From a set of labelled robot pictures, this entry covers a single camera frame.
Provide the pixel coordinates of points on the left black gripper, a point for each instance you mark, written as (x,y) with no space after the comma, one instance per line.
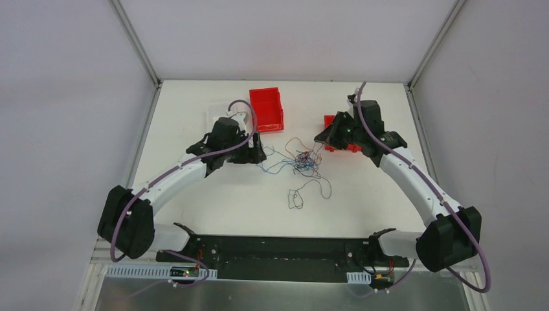
(249,152)

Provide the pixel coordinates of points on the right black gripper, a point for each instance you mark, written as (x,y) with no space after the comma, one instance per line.
(333,133)

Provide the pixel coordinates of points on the red bin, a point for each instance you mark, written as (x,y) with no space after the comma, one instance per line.
(335,140)
(268,107)

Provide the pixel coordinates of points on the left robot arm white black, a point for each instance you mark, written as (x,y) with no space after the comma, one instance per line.
(128,218)

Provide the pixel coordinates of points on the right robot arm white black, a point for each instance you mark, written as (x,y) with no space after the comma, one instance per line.
(451,231)

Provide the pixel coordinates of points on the clear plastic bin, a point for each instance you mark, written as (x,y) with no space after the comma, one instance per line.
(215,110)

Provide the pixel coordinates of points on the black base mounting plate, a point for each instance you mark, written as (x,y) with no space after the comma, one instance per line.
(266,258)

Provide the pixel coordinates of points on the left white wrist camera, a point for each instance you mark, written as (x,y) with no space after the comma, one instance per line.
(241,117)

